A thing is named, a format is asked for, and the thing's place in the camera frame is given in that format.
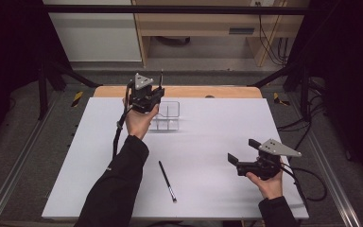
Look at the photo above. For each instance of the black metal stand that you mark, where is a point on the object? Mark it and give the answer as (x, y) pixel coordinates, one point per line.
(42, 91)
(304, 91)

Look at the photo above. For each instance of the black horizontal frame bar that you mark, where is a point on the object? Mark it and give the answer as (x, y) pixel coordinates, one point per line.
(170, 9)

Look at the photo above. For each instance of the wooden desk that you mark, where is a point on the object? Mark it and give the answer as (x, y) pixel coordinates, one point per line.
(201, 23)

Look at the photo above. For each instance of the person's right hand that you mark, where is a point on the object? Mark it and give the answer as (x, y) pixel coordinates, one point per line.
(272, 187)

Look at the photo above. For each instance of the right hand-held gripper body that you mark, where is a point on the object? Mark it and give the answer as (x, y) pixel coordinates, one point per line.
(261, 168)

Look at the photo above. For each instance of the clear plastic organizer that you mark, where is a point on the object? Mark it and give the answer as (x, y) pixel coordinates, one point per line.
(170, 121)

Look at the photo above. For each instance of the person's left hand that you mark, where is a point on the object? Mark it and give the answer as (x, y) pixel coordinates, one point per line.
(138, 124)

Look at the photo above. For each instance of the yellow black tape marker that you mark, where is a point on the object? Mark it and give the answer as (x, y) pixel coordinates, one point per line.
(77, 98)
(277, 99)

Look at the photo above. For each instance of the white cabinet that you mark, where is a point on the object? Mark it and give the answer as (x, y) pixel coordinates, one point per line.
(97, 34)

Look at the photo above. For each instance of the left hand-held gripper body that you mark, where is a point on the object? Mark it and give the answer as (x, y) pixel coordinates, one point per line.
(141, 97)

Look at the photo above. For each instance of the aluminium rail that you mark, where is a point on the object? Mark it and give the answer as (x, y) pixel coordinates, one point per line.
(15, 170)
(331, 176)

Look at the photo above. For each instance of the grey label on desk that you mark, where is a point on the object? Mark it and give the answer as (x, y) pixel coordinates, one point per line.
(241, 31)

